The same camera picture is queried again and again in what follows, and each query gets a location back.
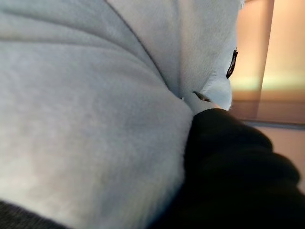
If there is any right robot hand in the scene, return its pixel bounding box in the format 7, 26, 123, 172
147, 91, 305, 229

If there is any white fringed cushion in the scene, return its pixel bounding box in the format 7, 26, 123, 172
0, 0, 246, 229

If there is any grey fabric armchair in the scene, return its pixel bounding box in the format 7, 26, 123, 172
0, 199, 70, 229

